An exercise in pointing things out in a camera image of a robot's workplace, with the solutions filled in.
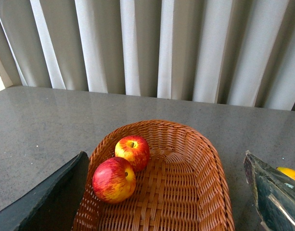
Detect red yellow apple near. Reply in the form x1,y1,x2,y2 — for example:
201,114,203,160
92,157,136,204

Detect red yellow apple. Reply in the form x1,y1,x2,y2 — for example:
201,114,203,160
92,157,136,204
115,135,150,172

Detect yellow banana with brown tip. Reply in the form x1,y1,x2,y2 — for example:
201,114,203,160
276,167,295,180

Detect grey white curtain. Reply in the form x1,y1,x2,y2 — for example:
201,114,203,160
0,0,295,111

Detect left brown wicker basket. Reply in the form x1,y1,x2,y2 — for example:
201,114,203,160
72,120,235,231

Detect red yellow apple far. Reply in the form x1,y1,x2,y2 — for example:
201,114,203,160
115,135,150,172

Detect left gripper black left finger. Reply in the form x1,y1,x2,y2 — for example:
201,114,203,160
0,152,89,231

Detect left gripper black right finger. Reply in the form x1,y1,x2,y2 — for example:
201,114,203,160
244,151,295,231

